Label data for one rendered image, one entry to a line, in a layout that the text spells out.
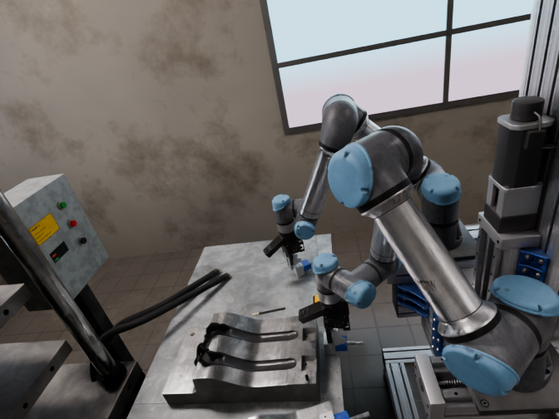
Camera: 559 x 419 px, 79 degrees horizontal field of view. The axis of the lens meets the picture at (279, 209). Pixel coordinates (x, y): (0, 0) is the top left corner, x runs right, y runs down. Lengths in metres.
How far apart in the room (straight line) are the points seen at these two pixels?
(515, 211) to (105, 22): 2.74
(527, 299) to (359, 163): 0.42
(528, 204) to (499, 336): 0.38
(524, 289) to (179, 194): 2.79
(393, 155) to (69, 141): 3.03
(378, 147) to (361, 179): 0.08
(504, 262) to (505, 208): 0.15
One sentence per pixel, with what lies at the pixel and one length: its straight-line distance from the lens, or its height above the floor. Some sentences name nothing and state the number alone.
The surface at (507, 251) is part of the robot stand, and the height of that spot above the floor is 1.21.
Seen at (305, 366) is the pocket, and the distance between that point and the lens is 1.19.
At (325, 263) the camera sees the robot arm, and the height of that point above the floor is 1.20.
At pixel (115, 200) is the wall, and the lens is 3.50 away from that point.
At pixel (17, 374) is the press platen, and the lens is 1.40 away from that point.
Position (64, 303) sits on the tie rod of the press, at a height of 1.19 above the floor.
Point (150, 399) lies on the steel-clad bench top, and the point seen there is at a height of 0.80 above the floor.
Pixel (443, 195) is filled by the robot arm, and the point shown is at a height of 1.24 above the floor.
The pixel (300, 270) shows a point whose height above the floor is 0.83.
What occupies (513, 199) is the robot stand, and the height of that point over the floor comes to 1.35.
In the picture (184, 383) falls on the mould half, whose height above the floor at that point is 0.86.
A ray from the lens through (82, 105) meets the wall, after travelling 3.25.
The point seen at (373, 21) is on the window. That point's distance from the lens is 2.68.
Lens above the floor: 1.83
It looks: 29 degrees down
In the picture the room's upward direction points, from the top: 12 degrees counter-clockwise
